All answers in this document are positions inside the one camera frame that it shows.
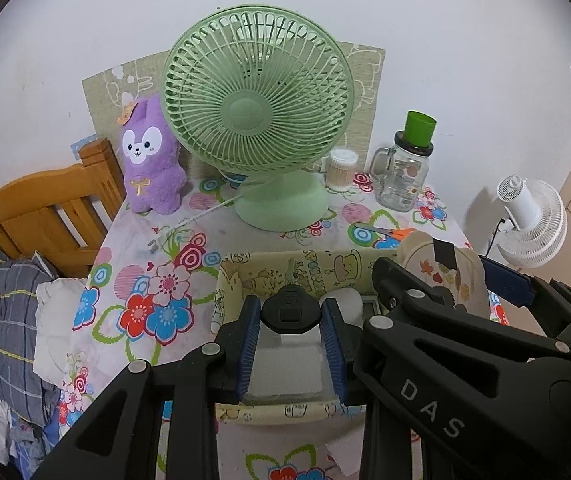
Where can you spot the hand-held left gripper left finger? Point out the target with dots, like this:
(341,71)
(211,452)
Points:
(248,350)

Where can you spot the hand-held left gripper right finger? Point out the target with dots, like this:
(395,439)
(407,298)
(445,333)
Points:
(333,350)

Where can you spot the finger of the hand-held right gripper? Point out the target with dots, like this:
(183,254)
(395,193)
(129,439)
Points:
(395,280)
(505,280)

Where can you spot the round cream leaf-print dish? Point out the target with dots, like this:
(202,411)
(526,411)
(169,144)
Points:
(445,270)

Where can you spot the black-headed key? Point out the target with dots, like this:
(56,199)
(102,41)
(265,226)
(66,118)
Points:
(290,310)

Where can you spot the yellow printed fabric storage box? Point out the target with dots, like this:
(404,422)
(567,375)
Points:
(265,272)

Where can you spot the white rounded object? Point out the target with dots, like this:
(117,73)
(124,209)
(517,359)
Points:
(349,305)

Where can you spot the white clip fan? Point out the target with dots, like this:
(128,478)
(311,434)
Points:
(540,225)

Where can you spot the glass mug jar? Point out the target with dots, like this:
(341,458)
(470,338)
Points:
(403,180)

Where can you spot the white paper sheets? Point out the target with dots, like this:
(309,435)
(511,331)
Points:
(345,460)

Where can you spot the cotton swab container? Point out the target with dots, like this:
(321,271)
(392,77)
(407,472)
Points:
(341,172)

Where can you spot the floral tablecloth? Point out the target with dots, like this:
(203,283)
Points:
(130,310)

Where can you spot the green plastic cup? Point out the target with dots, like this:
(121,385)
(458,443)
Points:
(419,130)

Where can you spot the white pillow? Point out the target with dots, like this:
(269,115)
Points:
(55,325)

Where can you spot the purple plush toy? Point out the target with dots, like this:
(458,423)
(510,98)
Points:
(153,175)

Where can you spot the green desk fan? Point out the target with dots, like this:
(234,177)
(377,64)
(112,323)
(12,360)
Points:
(255,110)

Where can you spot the blue patterned cloth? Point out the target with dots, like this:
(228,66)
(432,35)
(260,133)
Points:
(35,440)

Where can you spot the grey plaid quilt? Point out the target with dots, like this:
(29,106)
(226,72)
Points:
(0,320)

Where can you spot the blue paper sheet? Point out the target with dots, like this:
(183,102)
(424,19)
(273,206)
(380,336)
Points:
(81,144)

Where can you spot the wooden headboard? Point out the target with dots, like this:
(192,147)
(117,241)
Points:
(20,210)

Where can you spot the beige printed wall mat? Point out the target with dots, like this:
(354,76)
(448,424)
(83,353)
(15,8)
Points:
(110,95)

